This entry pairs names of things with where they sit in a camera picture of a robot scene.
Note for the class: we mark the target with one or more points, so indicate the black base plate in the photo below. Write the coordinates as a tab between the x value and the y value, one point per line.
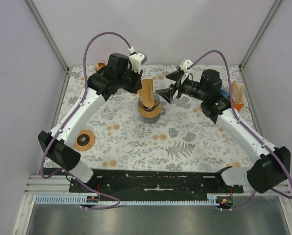
129	182

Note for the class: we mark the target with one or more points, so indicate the blue cable duct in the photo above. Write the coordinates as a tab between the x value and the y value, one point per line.
144	199

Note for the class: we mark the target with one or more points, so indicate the brown paper coffee filter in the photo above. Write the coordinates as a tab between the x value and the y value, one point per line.
146	93

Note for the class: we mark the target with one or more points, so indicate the floral table mat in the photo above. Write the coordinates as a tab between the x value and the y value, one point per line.
183	139

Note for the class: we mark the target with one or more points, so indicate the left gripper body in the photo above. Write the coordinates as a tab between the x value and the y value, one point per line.
133	79

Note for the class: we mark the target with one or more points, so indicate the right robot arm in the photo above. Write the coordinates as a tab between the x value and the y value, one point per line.
271	165

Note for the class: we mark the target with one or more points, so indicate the orange coffee filter box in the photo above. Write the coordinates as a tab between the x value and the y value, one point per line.
238	95

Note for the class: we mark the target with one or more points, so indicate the orange glass dripper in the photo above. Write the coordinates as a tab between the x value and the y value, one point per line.
99	65

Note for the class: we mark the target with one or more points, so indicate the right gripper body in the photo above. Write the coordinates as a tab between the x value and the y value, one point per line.
182	88

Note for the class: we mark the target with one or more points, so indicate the glass coffee server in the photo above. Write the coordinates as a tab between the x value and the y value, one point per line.
152	116

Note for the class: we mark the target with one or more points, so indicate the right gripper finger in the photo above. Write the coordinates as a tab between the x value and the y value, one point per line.
168	93
176	75

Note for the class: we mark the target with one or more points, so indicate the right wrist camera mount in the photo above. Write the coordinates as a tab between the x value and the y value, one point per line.
185	67

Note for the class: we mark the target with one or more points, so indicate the clear glass dripper cone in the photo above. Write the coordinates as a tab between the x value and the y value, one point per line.
156	103

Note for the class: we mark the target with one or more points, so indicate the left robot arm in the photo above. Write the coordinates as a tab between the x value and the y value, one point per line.
121	72

